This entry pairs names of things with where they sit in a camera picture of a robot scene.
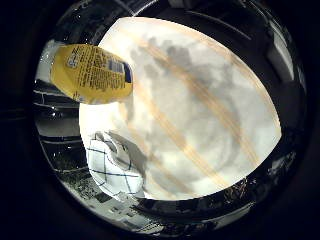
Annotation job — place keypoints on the white spray bottle yellow label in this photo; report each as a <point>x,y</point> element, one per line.
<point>93,75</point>

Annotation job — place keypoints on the white cloth dark grid lines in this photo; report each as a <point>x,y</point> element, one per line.
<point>111,166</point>

